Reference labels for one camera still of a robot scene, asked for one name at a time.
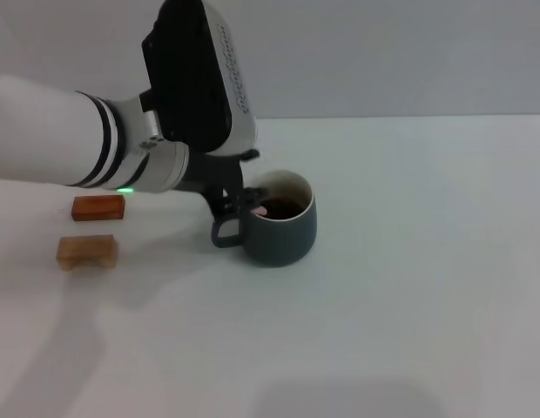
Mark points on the black and white wrist camera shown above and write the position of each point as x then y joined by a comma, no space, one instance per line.
196,74

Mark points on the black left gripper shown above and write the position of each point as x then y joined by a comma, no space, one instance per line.
213,174

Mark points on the dark coffee liquid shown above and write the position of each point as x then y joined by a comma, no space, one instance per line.
287,208

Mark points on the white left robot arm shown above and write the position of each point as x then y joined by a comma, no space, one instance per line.
39,139

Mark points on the grey ceramic cup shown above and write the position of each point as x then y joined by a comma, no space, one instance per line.
283,241

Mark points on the red-brown wooden block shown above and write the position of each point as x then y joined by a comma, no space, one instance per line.
98,207

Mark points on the light wooden block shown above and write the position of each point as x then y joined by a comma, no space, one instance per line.
87,251

